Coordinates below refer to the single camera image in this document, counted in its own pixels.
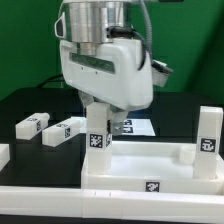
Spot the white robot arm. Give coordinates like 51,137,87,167
54,0,173,135

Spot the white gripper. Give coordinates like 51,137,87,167
53,14,174,136

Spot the black cable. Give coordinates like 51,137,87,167
35,74,64,89

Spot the white desk tabletop tray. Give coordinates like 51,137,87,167
81,141,224,195

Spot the grey corrugated cable hose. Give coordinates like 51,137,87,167
138,0,156,64

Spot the white sheet with markers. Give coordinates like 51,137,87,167
71,116,157,137

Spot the white front rail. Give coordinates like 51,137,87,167
0,186,224,224

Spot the white left side block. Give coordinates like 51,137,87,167
0,144,10,171

